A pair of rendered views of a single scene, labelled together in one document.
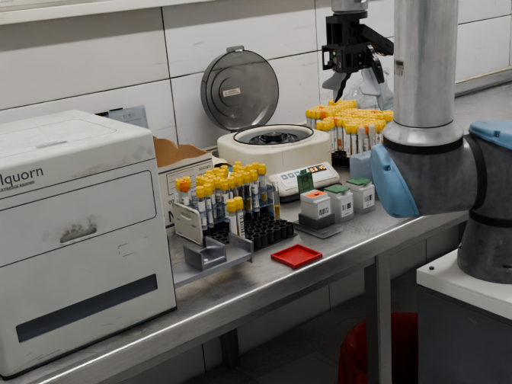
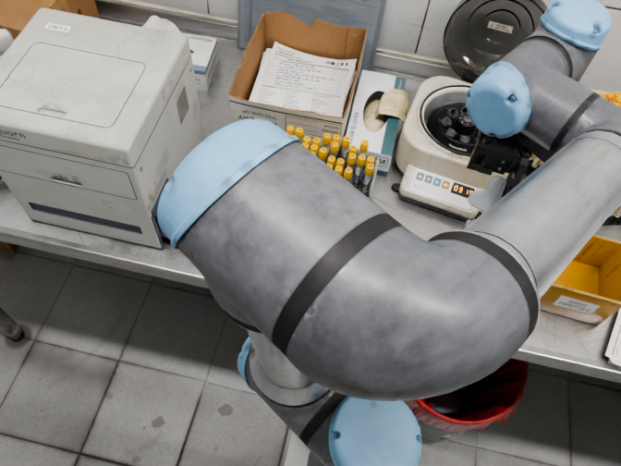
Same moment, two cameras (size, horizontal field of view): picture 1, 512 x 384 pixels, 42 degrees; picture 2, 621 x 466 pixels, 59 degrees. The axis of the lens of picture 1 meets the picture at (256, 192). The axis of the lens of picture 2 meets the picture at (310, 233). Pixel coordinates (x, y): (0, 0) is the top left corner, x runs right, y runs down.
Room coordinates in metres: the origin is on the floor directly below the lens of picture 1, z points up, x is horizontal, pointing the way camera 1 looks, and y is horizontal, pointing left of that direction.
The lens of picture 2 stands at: (0.78, -0.42, 1.82)
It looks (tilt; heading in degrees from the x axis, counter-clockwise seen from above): 58 degrees down; 44
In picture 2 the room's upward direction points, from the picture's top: 6 degrees clockwise
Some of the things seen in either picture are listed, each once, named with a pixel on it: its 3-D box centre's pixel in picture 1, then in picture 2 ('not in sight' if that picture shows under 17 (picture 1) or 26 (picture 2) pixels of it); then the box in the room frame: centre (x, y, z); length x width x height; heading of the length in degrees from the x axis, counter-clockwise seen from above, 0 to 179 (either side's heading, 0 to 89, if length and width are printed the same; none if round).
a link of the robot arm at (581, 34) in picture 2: not in sight; (560, 49); (1.38, -0.22, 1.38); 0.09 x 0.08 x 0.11; 4
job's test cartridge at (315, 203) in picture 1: (315, 209); not in sight; (1.23, -0.12, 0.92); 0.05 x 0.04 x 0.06; 37
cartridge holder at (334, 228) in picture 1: (316, 222); not in sight; (1.23, -0.12, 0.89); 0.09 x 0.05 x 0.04; 37
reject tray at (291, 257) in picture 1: (296, 255); not in sight; (1.11, -0.06, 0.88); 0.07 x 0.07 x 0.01; 37
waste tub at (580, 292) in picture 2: not in sight; (576, 275); (1.51, -0.41, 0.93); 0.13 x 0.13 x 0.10; 33
